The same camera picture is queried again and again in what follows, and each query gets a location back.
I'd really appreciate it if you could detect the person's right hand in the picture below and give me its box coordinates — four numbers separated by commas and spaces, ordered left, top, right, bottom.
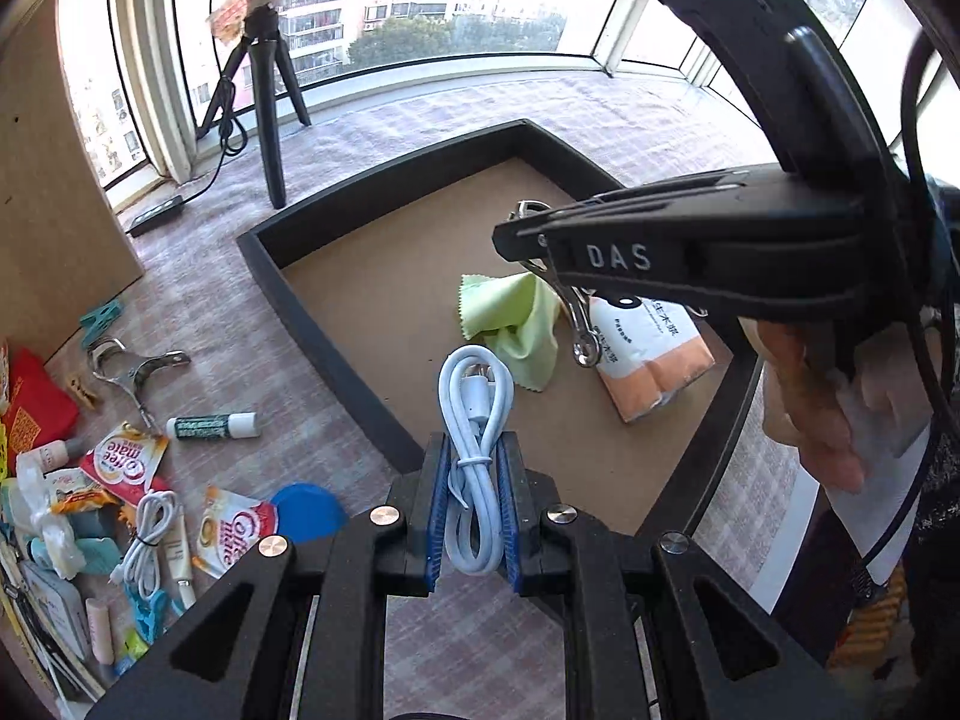
740, 319, 866, 494

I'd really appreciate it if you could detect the small white cream tube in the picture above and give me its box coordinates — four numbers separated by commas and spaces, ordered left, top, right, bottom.
161, 509, 197, 610

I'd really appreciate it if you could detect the green microfiber cloth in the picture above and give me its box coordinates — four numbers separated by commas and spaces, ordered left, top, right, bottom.
459, 271, 562, 392

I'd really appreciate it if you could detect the orange snack packet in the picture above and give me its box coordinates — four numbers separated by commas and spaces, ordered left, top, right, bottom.
46, 468, 121, 515

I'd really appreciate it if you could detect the teal clothespin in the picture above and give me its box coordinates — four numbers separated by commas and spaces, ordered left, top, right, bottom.
78, 298, 124, 349

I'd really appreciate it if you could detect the blue round tape measure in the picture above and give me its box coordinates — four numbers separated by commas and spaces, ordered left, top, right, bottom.
272, 483, 348, 544

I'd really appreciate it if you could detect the pink bottle grey cap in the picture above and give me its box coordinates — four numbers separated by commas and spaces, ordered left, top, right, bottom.
85, 598, 116, 667

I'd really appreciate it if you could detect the black storage tray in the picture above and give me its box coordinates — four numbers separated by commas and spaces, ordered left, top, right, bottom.
239, 121, 758, 535

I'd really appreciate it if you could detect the red packet pouch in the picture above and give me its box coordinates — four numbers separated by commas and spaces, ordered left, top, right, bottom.
2, 348, 80, 472

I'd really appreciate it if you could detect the white plastic bag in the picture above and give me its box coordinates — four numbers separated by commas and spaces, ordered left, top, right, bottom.
16, 455, 86, 580

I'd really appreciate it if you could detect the blue clothespin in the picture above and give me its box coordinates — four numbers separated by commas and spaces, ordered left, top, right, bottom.
124, 583, 185, 645

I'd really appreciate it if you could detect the orange white tissue pack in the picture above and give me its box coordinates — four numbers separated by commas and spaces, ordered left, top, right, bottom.
590, 298, 716, 424

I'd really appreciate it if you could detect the silver tin box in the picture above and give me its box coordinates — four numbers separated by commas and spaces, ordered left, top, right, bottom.
20, 561, 91, 660

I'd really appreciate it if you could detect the small pink bottle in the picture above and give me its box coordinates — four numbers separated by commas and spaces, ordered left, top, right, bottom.
16, 439, 86, 475

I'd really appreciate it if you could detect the wooden clothespin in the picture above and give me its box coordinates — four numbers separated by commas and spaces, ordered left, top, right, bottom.
65, 374, 101, 411

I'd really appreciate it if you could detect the coffee mate sachet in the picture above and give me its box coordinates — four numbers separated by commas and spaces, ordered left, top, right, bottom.
192, 486, 278, 578
80, 422, 169, 507

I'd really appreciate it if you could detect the green white lip balm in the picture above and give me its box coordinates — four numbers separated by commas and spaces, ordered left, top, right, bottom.
164, 411, 260, 440

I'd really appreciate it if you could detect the metal clamp clip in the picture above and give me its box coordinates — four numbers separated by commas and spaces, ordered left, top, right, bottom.
86, 337, 192, 436

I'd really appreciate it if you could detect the metal keys carabiner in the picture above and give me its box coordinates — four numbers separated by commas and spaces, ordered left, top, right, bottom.
521, 232, 602, 369

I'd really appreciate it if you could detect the teal lotion tube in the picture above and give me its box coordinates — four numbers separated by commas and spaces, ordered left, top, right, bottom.
68, 509, 122, 575

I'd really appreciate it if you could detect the black usb hub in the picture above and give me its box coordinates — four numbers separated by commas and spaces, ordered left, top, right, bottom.
127, 195, 187, 238

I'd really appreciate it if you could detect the black tripod stand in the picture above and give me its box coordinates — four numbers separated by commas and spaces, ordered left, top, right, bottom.
197, 0, 311, 210

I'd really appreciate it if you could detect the large wooden board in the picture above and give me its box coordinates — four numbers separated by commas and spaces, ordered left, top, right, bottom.
0, 0, 143, 359

